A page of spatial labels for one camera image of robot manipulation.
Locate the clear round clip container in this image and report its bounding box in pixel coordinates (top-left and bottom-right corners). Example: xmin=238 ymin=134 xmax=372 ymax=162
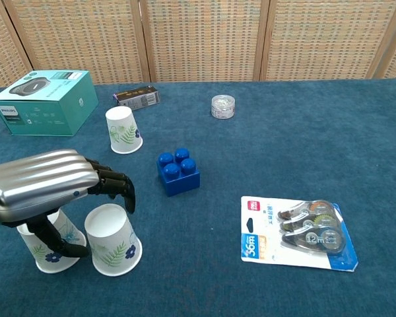
xmin=211 ymin=94 xmax=235 ymax=120

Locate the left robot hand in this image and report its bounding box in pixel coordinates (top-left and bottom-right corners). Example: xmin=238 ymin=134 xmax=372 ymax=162
xmin=0 ymin=149 xmax=137 ymax=258

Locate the blue building block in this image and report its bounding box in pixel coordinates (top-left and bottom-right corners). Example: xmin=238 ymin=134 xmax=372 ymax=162
xmin=156 ymin=147 xmax=201 ymax=198

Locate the white floral paper cup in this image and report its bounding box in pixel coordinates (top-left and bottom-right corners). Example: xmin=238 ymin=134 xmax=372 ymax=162
xmin=105 ymin=106 xmax=143 ymax=155
xmin=16 ymin=209 xmax=87 ymax=274
xmin=84 ymin=203 xmax=143 ymax=277

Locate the small dark cardboard box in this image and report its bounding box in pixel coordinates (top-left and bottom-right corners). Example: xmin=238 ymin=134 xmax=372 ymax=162
xmin=113 ymin=85 xmax=161 ymax=111

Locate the woven rattan folding screen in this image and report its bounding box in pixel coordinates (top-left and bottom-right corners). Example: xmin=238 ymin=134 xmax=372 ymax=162
xmin=0 ymin=0 xmax=396 ymax=90

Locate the teal speaker product box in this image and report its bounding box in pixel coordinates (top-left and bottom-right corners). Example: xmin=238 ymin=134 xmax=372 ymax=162
xmin=0 ymin=69 xmax=99 ymax=137

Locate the blue felt table cloth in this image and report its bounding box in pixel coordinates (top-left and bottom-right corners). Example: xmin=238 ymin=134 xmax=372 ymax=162
xmin=0 ymin=78 xmax=396 ymax=317

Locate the correction tape blister pack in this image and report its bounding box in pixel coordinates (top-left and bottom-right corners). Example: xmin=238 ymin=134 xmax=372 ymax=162
xmin=240 ymin=195 xmax=359 ymax=273

